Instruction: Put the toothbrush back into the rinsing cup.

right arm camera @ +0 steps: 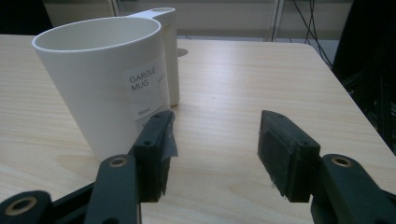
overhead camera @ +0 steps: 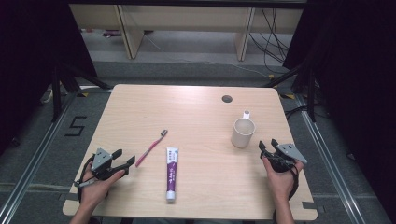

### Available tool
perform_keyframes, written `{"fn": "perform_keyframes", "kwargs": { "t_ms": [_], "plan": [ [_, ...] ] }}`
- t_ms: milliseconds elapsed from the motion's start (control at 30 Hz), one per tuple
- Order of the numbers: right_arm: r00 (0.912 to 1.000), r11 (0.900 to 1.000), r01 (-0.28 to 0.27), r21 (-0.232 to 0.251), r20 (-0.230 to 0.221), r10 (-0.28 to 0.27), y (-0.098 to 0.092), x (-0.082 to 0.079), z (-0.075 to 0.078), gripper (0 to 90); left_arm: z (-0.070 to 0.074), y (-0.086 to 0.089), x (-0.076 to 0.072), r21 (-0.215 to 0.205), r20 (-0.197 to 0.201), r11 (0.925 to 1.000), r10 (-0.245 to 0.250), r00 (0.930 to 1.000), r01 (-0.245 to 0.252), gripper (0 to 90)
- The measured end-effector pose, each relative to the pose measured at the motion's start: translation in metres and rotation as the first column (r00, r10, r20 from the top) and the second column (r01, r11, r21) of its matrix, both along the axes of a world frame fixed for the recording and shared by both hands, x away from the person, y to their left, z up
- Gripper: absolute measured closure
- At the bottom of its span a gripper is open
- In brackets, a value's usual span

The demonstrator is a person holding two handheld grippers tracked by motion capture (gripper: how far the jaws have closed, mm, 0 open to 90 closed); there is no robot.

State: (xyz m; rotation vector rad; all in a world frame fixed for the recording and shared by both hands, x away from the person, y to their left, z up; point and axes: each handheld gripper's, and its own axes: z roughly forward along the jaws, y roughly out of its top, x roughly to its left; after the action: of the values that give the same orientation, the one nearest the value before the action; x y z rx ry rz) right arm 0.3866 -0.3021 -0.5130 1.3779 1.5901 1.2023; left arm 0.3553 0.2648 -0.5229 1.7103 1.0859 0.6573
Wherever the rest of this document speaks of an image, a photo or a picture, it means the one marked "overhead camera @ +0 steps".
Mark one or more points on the purple and white toothpaste tube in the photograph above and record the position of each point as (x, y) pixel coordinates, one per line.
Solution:
(172, 174)

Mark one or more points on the pale wooden bench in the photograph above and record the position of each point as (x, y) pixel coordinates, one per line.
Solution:
(130, 37)

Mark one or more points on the person's right hand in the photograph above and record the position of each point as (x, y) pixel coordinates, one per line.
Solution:
(281, 183)

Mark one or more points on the white cup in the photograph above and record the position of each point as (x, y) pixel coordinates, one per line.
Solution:
(242, 133)

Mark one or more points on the person's left hand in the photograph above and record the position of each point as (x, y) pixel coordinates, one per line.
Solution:
(95, 191)

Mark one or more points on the dark round table grommet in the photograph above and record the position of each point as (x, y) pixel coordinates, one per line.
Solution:
(227, 99)

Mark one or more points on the pink toothbrush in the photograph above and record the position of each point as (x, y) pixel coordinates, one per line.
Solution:
(152, 147)

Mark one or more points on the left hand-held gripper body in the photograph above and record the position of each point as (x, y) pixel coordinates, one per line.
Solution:
(101, 160)

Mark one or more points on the black metal stand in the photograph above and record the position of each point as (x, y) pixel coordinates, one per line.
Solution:
(56, 93)
(311, 93)

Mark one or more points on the black curtain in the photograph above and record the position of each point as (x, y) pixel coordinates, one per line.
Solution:
(28, 62)
(351, 77)

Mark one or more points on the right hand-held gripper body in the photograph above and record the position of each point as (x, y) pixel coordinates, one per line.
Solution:
(285, 157)

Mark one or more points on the aluminium floor rail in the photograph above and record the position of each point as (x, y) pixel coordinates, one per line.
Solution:
(330, 161)
(34, 158)

